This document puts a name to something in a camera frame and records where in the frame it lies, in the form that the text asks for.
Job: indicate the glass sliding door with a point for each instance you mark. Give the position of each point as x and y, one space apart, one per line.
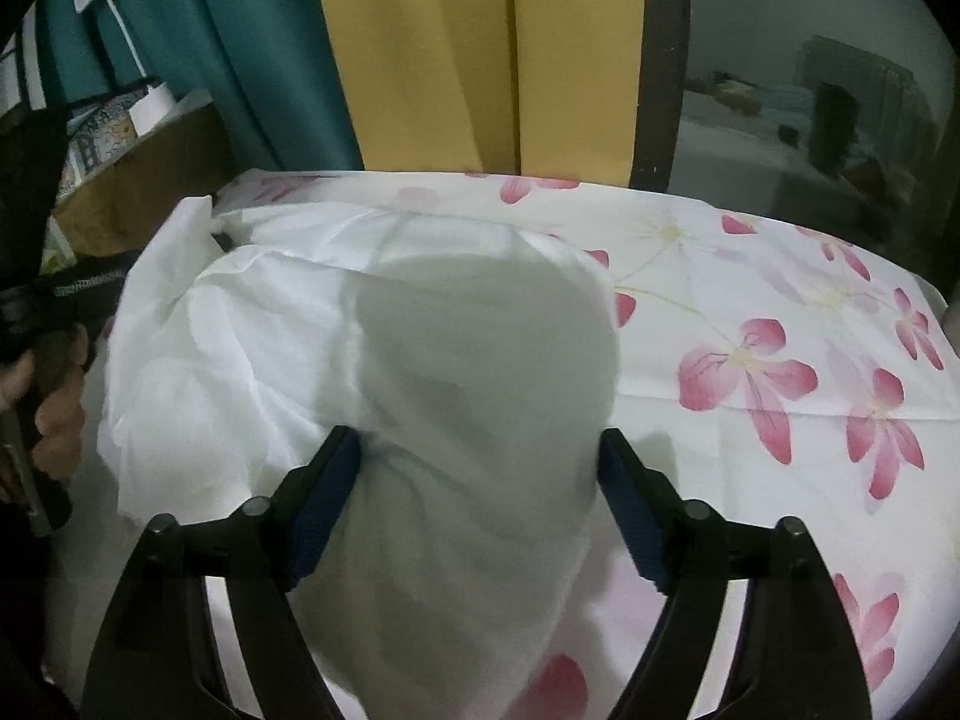
810 90

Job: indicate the blue cartoon printed box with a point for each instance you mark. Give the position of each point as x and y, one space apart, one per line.
101 131

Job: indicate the large white shirt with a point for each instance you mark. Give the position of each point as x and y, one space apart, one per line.
390 360

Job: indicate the floral bed sheet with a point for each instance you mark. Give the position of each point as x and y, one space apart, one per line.
750 300

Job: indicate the teal curtain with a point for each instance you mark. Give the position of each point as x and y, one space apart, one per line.
240 52

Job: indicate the yellow curtain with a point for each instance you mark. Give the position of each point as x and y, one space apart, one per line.
465 52

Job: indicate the white desk lamp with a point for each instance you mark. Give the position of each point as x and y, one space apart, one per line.
124 30

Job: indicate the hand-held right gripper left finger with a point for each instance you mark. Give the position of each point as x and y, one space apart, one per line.
322 510

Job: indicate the person's left hand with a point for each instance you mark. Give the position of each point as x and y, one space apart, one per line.
56 420

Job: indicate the brown cardboard box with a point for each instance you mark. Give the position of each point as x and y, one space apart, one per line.
172 165

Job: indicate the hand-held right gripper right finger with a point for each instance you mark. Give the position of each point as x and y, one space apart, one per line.
634 510

